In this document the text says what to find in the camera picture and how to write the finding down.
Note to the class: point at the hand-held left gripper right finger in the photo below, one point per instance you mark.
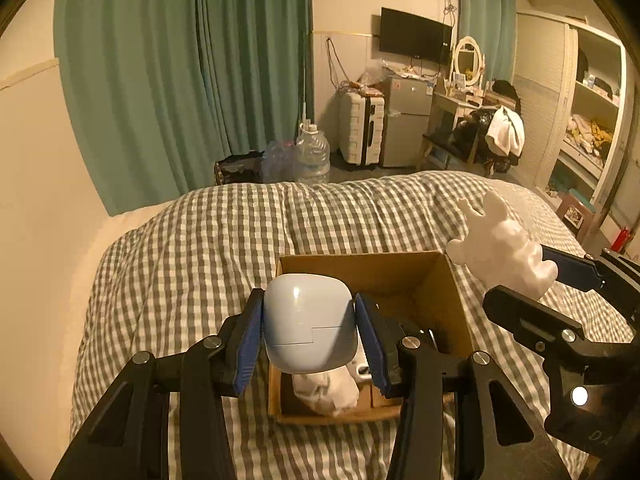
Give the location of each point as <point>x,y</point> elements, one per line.
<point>372,350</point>

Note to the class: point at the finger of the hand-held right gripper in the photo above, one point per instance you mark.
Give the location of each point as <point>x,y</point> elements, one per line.
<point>530,322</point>
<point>575,271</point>

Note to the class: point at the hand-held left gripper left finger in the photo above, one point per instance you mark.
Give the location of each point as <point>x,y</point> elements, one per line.
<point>248,350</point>

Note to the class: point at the white wrapper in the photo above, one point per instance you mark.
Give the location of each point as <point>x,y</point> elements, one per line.
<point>325,392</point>

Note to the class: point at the light blue rounded case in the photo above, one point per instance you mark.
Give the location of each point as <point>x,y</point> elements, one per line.
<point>305,320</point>

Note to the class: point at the white plush toy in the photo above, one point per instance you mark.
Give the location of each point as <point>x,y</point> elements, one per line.
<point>500,250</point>

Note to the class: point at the cardboard box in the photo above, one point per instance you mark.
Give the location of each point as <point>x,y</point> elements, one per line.
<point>395,275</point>

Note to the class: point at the red bottle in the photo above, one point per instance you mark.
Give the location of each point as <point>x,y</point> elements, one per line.
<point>621,241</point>

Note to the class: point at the checked blanket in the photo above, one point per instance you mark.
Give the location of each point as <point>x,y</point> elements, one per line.
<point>200,240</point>

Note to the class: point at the black chair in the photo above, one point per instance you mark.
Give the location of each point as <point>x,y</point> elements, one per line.
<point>497,162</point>

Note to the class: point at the white towel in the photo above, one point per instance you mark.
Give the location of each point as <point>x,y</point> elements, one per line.
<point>505,130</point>

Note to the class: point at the white wardrobe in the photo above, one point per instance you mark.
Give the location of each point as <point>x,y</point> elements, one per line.
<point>550,110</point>

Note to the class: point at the black bag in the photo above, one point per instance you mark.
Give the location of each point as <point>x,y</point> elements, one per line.
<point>237,172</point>

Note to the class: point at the clear plastic bottles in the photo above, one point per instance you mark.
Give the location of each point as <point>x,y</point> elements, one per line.
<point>277,162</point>

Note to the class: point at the black jacket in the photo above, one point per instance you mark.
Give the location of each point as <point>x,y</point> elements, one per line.
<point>502,92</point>

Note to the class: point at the large clear water bottle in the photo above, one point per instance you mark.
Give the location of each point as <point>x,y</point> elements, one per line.
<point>312,155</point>

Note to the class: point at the white dressing table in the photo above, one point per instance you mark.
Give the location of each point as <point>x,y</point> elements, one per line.
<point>445,110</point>

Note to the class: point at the white suitcase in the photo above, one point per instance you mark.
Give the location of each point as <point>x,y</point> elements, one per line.
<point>357,127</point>

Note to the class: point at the small grey fridge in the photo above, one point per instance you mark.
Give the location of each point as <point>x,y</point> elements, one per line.
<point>407,120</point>

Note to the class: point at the white oval mirror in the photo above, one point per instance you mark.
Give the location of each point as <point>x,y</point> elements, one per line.
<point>467,60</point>

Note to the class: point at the clear plastic bag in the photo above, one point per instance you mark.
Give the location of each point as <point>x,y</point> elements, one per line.
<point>374,75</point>

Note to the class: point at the light green curtain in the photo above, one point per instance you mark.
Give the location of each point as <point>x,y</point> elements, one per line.
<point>485,10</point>

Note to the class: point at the dark green curtain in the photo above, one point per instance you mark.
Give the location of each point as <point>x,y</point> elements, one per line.
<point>150,60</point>

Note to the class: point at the black wall television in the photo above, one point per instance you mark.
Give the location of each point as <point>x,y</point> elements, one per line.
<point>415,35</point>

